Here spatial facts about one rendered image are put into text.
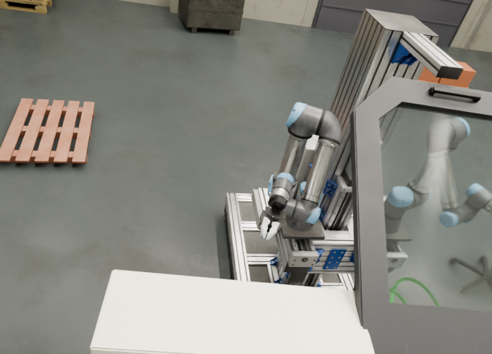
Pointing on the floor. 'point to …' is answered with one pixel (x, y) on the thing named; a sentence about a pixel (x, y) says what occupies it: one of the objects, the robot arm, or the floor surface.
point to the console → (225, 317)
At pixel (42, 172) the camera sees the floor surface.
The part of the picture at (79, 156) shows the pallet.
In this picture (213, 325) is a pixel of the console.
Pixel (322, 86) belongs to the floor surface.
